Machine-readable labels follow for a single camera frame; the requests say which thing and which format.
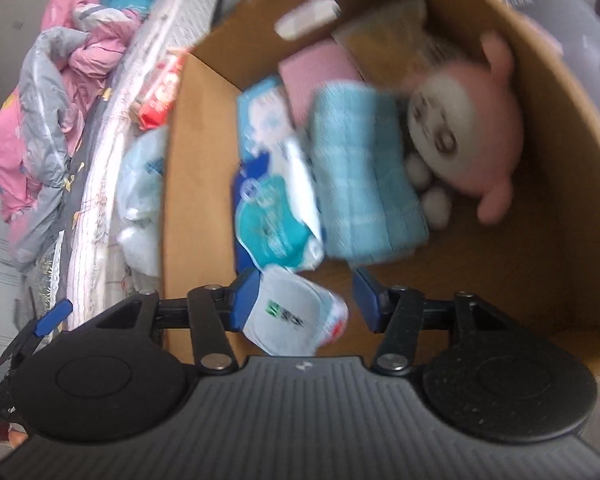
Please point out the teal towel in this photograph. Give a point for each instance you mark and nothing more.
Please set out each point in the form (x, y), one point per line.
(360, 175)

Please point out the white bed mattress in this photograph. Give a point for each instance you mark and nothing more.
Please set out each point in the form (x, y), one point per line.
(110, 160)

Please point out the pink sponge cloth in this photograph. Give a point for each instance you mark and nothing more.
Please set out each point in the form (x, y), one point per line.
(315, 67)

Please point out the pink plush toy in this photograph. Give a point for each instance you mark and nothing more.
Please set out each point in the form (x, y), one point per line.
(480, 125)

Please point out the pink grey quilt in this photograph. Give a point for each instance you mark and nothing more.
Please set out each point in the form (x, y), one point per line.
(35, 135)

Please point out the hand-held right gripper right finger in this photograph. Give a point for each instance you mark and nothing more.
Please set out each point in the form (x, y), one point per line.
(367, 300)

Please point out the red tissue pack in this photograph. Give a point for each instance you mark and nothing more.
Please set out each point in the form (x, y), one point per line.
(162, 95)

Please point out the large cardboard box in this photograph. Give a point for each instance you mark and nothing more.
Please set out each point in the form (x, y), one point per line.
(555, 240)

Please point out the white plastic bag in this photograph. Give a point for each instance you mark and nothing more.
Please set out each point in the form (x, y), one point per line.
(140, 180)

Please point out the grey printed bed sheet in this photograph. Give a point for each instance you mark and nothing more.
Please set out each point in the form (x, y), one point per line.
(80, 160)

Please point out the grey box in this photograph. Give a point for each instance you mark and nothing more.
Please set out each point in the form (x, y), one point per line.
(570, 15)

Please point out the white wipes pack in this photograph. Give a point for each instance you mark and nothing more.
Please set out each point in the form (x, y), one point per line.
(290, 310)

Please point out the teal wet wipes pack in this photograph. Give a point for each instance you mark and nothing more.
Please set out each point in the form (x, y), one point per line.
(275, 220)

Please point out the gold brown packet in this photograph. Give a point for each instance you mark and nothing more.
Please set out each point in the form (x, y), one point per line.
(380, 40)

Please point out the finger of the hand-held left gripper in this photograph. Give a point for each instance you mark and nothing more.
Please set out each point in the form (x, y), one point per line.
(55, 317)

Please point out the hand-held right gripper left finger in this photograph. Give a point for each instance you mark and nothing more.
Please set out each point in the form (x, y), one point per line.
(244, 300)

